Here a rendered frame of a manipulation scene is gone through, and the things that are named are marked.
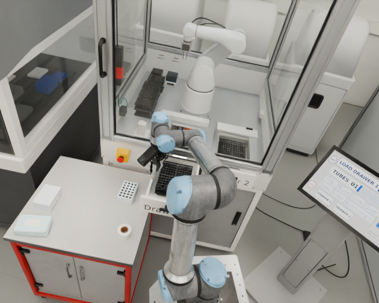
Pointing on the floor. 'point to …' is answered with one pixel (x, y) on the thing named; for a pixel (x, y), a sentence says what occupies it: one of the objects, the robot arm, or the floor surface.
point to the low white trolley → (86, 235)
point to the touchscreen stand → (296, 267)
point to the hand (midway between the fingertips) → (151, 172)
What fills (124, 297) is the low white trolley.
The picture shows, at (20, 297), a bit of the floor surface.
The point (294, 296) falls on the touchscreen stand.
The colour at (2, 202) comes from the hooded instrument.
